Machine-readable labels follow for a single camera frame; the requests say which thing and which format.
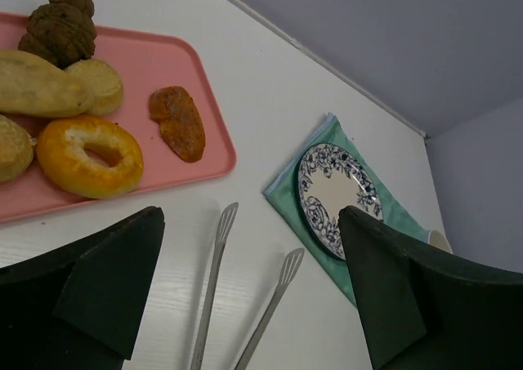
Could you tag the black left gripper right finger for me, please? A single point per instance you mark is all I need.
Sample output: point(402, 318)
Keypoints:
point(423, 308)

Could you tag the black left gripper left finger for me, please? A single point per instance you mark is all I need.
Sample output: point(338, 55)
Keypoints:
point(80, 306)

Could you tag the metal serving tongs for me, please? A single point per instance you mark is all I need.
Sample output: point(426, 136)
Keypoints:
point(289, 269)

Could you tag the orange glazed bagel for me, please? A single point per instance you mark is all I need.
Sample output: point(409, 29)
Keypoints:
point(90, 157)

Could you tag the reddish-brown pastry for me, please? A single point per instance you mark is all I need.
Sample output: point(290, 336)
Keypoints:
point(180, 124)

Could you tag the dark brown croissant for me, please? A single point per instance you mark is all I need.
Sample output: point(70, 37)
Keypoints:
point(61, 32)

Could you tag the crusty bread roll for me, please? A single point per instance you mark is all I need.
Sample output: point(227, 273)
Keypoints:
point(16, 150)

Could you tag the small round bread roll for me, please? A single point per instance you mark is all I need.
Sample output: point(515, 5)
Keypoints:
point(105, 83)

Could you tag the long pale bread loaf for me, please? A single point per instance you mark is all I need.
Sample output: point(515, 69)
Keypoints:
point(32, 86)

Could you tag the white cup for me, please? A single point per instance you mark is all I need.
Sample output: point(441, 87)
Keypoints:
point(438, 240)

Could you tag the blue floral ceramic plate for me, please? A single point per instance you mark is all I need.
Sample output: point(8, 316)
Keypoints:
point(329, 179)

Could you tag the green cloth napkin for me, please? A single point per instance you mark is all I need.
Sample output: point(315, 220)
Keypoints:
point(281, 193)

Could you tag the pink plastic tray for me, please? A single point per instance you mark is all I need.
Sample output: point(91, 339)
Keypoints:
point(145, 62)

